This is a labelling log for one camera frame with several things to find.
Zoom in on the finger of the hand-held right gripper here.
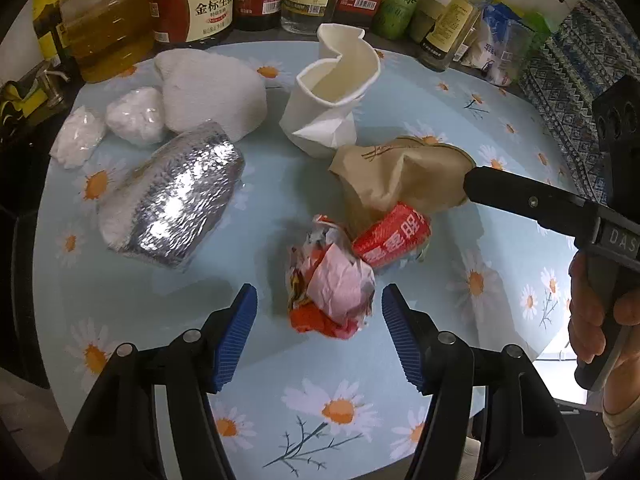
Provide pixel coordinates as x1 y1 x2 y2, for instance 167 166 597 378
464 165 609 249

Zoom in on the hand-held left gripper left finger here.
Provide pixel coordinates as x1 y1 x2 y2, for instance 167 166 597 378
57 284 259 480

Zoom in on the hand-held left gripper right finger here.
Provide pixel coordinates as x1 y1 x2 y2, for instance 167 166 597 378
381 284 583 480

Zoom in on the red and pink wrapper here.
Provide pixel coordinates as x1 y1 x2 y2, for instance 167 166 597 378
284 214 377 342

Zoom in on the red snack packet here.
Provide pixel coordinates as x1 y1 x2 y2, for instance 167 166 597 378
352 202 434 272

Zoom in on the brown paper bag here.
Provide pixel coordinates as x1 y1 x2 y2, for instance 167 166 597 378
327 137 477 241

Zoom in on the silver foil insulated bag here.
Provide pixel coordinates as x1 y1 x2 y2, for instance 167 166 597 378
97 120 247 273

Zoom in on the crushed white paper cup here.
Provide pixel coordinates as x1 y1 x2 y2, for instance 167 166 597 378
279 23 384 162

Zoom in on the small white plastic bag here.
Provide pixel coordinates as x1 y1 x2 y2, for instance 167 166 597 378
105 87 166 148

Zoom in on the white fluffy towel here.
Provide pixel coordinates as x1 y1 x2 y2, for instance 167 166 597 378
153 48 269 143

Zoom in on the person's right forearm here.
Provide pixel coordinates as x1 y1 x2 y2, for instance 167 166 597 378
601 340 640 457

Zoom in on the person's right hand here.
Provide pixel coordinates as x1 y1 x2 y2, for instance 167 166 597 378
568 251 640 367

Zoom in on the blue patterned cloth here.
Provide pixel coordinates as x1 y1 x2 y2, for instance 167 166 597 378
519 0 640 207

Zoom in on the daisy print table mat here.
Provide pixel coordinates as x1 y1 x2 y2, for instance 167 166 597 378
32 41 582 480

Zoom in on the green packet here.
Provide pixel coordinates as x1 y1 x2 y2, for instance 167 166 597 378
519 7 564 44

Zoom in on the small bottle with yellow cap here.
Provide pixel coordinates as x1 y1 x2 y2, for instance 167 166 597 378
418 0 504 73

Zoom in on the small clear plastic bag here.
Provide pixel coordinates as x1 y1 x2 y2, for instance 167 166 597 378
49 106 108 169

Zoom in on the yellow and black cloth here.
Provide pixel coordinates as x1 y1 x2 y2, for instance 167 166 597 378
0 79 42 132

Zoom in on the large soy sauce jug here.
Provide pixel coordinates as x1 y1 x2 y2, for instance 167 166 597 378
144 0 237 49

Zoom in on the yellow and green labelled bottle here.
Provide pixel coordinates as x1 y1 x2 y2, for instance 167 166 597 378
31 0 72 62

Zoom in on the cooking oil bottle yellow handle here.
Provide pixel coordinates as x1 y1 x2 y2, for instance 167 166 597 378
59 0 157 84

